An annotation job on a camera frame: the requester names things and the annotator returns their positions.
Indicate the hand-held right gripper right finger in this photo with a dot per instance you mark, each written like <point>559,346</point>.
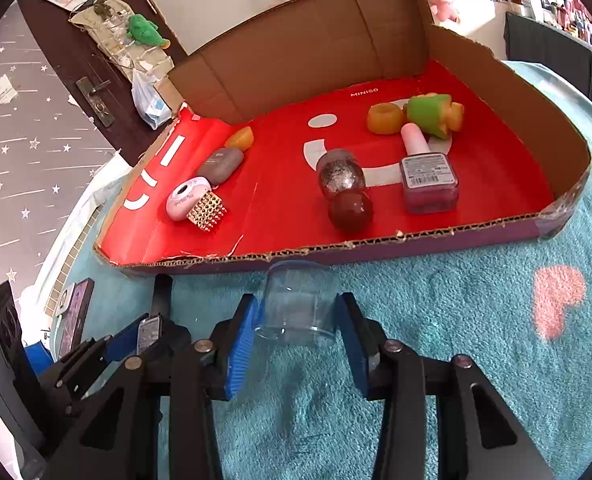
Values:
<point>353,345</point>

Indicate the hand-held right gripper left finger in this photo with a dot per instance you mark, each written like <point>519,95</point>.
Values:
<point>241,345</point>

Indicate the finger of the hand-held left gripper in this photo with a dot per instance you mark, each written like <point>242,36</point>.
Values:
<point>121,342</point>
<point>181,337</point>

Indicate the black square bottle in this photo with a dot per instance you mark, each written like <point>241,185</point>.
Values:
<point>151,335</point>

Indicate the clear plastic cup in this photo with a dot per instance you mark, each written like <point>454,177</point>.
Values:
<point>298,305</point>

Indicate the gold studded cap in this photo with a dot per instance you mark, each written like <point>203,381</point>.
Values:
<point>207,212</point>

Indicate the pink round gadget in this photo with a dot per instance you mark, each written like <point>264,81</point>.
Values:
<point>183,197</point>

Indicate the red glitter bottle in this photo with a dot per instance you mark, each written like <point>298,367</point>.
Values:
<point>343,185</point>

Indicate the grey-brown rounded case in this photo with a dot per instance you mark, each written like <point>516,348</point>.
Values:
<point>221,166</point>

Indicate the pink nail polish bottle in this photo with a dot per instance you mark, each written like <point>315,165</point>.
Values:
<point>428,180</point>

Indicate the yellow disc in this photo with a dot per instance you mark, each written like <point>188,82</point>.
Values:
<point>240,138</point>

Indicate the green apple elephant toy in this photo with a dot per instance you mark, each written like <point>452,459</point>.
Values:
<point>428,115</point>

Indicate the cardboard box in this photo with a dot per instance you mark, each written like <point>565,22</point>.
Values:
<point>301,50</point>

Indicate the smartphone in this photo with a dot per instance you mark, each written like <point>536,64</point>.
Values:
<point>78,320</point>

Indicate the white checked cloth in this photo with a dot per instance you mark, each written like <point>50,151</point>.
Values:
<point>86,220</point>

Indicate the clear plastic bag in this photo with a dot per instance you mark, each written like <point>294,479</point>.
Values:
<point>148,102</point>

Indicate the dark brown door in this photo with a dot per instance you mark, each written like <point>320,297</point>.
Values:
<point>56,50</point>

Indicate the clear hanging organizer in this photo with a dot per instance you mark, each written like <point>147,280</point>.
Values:
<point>111,35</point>

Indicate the green plush toy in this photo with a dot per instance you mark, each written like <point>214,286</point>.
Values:
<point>143,30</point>

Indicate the dark covered side table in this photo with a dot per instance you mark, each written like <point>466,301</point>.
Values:
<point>546,50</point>

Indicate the pink plush toy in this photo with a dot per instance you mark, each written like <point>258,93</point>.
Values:
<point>441,2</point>

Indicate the row of cosmetics bottles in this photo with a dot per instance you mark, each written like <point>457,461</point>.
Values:
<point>571,15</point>

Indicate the white wall switch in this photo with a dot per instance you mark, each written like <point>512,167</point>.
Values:
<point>1,89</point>

